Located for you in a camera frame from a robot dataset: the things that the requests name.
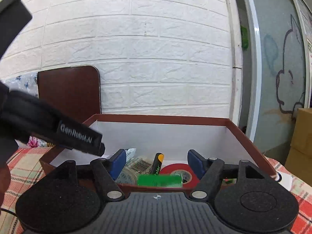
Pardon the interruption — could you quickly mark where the clear patterned tape roll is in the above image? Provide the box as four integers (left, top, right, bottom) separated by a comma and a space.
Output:
115, 167, 140, 185

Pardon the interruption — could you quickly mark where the red tape roll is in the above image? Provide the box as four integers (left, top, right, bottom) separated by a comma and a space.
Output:
160, 163, 199, 188

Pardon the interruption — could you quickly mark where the green white snack packet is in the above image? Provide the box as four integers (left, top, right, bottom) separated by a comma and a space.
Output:
107, 147, 137, 163

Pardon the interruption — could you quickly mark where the cotton swab pack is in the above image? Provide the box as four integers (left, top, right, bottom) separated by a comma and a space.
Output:
124, 156, 153, 174

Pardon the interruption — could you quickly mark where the large green box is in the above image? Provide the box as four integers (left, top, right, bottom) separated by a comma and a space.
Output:
137, 174, 183, 188

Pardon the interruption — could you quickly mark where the small green box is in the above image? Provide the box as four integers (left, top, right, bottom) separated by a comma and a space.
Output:
222, 179, 237, 185

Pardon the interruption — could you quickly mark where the person's left hand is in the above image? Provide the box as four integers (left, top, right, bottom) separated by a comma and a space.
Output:
0, 163, 11, 206

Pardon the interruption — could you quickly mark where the floral plastic-wrapped pillow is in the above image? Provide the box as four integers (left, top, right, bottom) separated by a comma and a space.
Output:
1, 71, 52, 148

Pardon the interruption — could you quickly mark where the brown cardboard storage box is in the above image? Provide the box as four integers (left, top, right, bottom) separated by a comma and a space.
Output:
38, 113, 279, 198

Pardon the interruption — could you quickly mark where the plaid bed sheet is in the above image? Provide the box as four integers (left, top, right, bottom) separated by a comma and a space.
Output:
1, 147, 312, 233

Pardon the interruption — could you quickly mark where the dark brown headboard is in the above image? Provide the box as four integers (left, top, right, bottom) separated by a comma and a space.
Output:
37, 66, 101, 123

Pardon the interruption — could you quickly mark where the cardboard box yellow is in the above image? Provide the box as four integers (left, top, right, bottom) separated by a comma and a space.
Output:
285, 108, 312, 186

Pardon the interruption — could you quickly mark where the painted glass door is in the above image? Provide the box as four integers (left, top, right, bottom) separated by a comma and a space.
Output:
244, 0, 308, 154

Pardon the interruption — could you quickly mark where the black cable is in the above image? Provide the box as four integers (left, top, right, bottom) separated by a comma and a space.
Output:
0, 207, 17, 219

